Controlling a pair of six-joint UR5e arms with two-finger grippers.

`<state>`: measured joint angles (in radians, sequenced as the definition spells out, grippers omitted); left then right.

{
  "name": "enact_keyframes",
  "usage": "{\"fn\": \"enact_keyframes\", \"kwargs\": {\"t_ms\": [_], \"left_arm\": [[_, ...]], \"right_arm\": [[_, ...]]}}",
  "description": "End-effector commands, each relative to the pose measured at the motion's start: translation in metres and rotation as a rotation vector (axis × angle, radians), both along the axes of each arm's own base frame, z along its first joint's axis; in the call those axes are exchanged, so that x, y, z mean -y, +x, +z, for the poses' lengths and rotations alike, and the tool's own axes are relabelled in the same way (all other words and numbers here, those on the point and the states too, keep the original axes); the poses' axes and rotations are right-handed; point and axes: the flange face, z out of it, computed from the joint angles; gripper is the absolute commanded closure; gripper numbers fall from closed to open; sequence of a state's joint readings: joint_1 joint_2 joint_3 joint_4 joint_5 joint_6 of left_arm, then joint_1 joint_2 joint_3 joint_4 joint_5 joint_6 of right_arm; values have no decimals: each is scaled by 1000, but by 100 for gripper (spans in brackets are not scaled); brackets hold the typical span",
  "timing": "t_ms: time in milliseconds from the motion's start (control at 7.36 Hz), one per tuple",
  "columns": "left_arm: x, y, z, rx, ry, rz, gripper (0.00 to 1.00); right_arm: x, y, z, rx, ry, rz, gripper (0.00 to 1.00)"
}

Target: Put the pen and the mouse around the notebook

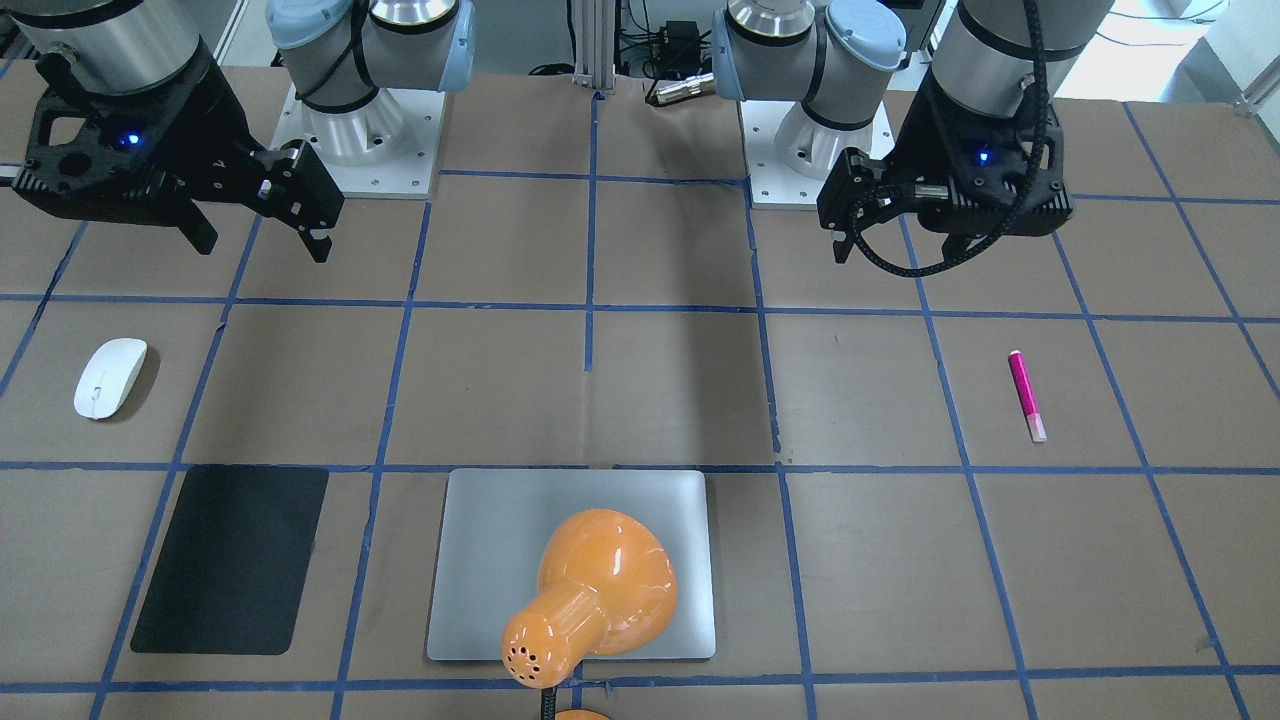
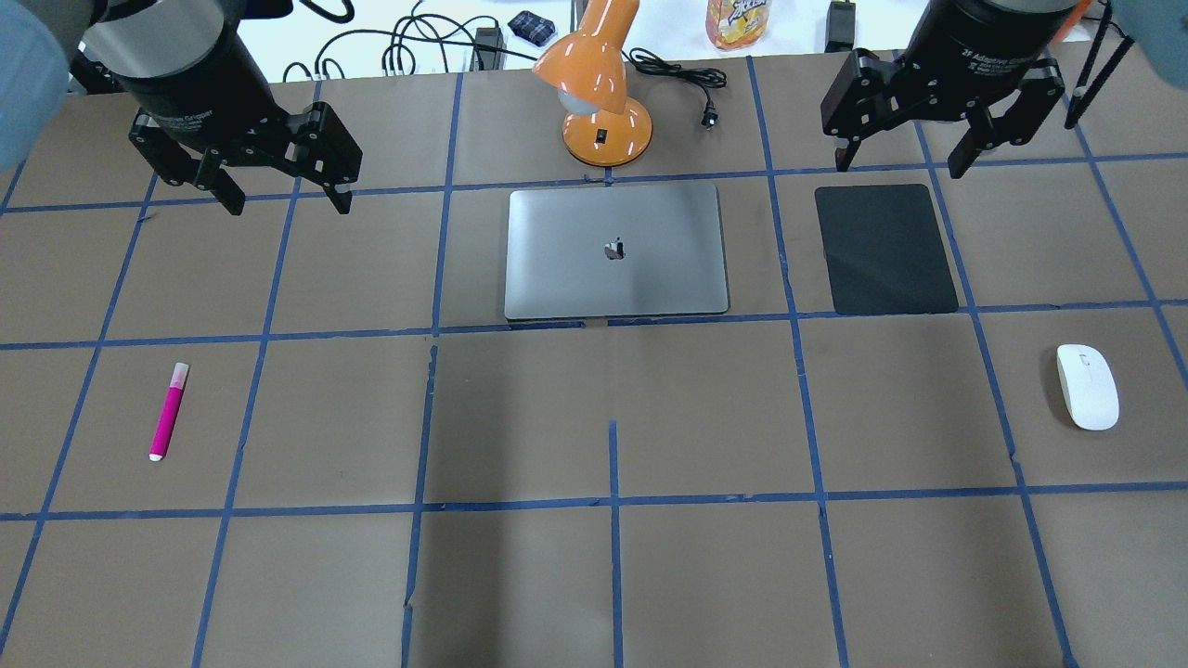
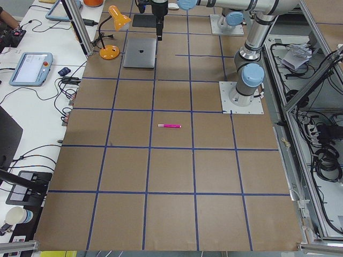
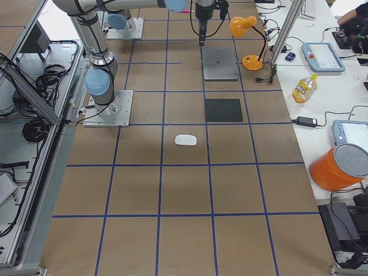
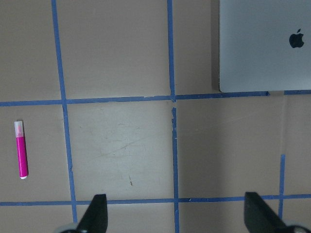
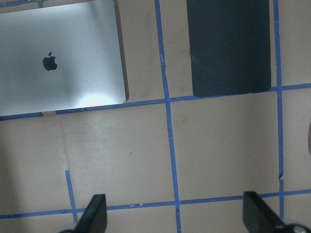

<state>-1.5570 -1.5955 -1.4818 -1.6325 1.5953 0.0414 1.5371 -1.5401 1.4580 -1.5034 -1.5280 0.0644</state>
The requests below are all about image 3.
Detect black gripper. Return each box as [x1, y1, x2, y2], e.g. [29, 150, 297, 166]
[151, 0, 168, 41]

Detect pink pen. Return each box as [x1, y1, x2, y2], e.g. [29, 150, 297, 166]
[158, 124, 182, 129]

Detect black mousepad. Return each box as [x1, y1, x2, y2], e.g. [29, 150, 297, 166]
[132, 14, 156, 28]

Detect grey closed laptop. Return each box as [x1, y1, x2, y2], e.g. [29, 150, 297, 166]
[123, 38, 156, 69]

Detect orange desk lamp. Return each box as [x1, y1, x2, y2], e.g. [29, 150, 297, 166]
[98, 5, 132, 61]

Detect orange bucket with lid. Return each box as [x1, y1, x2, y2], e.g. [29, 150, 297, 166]
[83, 0, 103, 7]

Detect black power adapter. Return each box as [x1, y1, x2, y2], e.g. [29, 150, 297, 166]
[83, 18, 99, 27]

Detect blue teach pendant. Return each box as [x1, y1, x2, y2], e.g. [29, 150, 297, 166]
[9, 52, 53, 87]
[45, 0, 70, 21]

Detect small blue card case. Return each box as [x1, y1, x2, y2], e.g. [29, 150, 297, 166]
[58, 67, 71, 77]

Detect crumpled white papers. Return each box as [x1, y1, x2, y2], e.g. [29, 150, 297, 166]
[281, 43, 312, 71]

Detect white paper cup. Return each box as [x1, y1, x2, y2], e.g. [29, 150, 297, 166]
[5, 206, 34, 225]

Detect aluminium frame post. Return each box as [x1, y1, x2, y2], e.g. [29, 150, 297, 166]
[61, 0, 94, 56]

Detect black coiled cables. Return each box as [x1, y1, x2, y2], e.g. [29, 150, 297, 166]
[310, 147, 341, 183]

